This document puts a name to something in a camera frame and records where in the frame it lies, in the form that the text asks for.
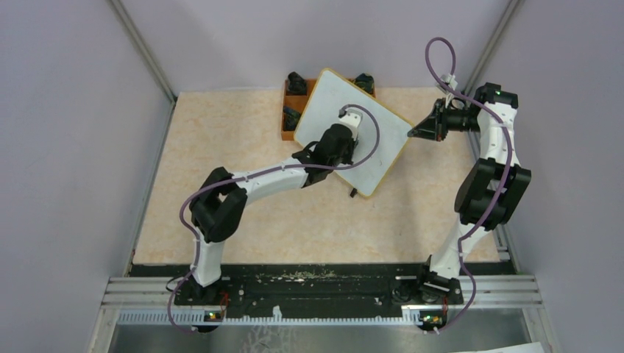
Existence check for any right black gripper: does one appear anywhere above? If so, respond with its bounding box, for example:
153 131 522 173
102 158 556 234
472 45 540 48
407 99 480 143

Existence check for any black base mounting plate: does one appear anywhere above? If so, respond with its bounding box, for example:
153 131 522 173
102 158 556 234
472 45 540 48
127 263 516 321

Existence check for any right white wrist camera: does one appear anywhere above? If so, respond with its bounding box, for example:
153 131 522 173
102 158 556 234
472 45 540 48
436 74 458 93

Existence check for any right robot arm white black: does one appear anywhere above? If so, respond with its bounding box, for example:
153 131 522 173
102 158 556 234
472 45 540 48
407 82 532 304

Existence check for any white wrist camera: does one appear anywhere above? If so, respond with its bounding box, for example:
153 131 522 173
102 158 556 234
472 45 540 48
436 74 458 93
338 108 363 140

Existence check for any aluminium frame rail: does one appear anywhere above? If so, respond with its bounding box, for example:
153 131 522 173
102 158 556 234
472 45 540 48
102 275 543 309

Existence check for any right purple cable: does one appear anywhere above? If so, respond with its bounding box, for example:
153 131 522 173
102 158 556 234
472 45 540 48
425 37 514 335

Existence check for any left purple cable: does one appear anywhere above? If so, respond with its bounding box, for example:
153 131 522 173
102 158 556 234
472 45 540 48
167 104 381 335

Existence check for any rolled dark tie left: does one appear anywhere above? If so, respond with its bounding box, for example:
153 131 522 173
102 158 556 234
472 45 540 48
286 71 308 96

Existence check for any rolled dark tie right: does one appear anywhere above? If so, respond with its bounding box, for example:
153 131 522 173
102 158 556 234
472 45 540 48
352 73 375 96

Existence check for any rolled dark tie front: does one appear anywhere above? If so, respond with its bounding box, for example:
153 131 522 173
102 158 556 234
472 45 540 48
283 106 302 132

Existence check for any whiteboard with yellow frame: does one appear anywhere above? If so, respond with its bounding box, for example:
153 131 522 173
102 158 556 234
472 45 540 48
294 68 411 198

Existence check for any rolled dark tie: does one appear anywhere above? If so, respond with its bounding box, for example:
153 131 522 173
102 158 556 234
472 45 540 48
286 71 308 96
352 73 375 96
283 106 302 132

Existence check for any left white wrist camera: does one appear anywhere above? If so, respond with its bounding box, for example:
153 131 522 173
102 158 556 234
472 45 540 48
338 108 363 140

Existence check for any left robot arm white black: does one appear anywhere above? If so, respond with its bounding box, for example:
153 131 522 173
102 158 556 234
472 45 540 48
183 123 358 304

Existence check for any purple cable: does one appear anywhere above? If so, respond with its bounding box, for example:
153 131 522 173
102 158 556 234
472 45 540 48
167 104 381 335
425 37 514 335

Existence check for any wooden compartment tray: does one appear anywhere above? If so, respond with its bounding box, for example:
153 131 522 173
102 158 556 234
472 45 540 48
280 78 354 141

